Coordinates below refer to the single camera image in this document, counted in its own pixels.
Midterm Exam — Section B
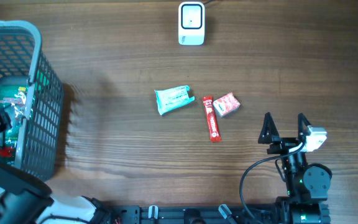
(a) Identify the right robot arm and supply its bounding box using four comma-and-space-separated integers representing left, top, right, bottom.
258, 113, 333, 224

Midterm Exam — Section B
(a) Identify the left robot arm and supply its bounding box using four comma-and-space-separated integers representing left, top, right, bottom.
0, 162, 122, 223

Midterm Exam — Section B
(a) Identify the white barcode scanner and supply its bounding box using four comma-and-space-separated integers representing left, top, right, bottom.
178, 1, 206, 45

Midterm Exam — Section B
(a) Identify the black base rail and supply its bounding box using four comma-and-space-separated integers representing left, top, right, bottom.
104, 204, 331, 224

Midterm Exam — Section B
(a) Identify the red coffee stick sachet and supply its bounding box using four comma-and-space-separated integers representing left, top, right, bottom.
203, 96, 221, 142

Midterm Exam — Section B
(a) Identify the green glove package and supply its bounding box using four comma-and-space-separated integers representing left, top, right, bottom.
0, 85, 28, 166

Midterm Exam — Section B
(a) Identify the grey plastic mesh basket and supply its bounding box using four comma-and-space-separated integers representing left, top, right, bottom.
0, 21, 64, 181

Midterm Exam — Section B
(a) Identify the teal tissue packet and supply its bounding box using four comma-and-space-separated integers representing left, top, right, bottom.
155, 85, 195, 116

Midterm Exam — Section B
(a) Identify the red small carton box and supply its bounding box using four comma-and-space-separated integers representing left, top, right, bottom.
213, 92, 241, 117

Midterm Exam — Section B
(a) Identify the right black cable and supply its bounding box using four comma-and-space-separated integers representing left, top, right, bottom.
239, 142, 306, 224

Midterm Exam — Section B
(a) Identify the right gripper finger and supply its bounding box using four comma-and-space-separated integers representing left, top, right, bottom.
298, 113, 311, 139
258, 112, 279, 144

